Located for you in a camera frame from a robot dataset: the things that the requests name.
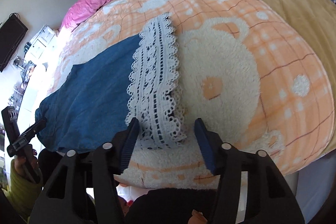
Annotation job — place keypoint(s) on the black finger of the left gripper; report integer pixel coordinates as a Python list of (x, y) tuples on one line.
[(21, 141)]

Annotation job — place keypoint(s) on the left hand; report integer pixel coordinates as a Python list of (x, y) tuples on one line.
[(19, 163)]

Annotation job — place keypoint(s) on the blue denim lace-hem pants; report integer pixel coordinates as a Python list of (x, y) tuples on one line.
[(135, 78)]

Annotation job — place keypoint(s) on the black wall television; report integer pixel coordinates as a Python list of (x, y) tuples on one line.
[(12, 33)]

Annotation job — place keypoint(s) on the right hand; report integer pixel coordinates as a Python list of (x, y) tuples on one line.
[(197, 218)]

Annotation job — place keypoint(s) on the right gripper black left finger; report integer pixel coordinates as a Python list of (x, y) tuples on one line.
[(82, 188)]

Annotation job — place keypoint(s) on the orange plaid bear blanket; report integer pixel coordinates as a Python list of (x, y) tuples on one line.
[(180, 167)]

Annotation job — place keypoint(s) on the white drawer cabinet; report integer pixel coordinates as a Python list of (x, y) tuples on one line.
[(39, 44)]

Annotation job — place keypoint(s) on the yellow-green sleeve forearm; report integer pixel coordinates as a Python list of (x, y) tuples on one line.
[(22, 193)]

